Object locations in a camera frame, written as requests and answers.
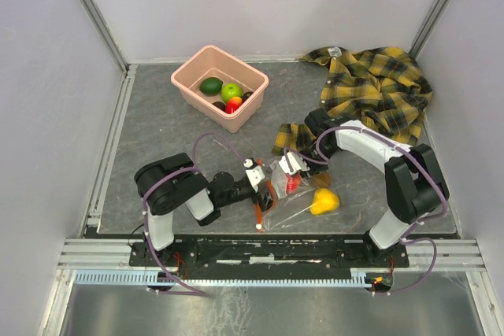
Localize red fake tomato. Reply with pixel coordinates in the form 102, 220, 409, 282
286, 174, 302, 194

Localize clear zip top bag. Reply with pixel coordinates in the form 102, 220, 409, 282
255, 159, 334, 232

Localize green fake apple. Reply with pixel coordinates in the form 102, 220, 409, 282
220, 83, 243, 104

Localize dark green fake avocado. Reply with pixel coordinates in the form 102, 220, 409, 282
199, 77, 223, 96

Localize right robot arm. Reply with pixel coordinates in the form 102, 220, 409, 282
281, 109, 450, 266

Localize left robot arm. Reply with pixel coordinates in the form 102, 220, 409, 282
134, 153, 276, 265

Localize brown fake kiwi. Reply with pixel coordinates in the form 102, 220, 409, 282
311, 172, 332, 188

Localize pink plastic bin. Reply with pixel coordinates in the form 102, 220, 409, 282
171, 45, 269, 133

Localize yellow plaid shirt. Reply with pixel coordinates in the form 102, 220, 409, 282
271, 46, 434, 156

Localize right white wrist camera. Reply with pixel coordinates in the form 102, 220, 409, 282
279, 151, 309, 175

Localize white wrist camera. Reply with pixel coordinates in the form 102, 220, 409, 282
243, 158, 265, 192
279, 151, 309, 175

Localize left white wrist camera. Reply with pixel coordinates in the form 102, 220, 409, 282
243, 158, 265, 192

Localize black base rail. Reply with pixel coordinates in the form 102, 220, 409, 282
129, 234, 410, 280

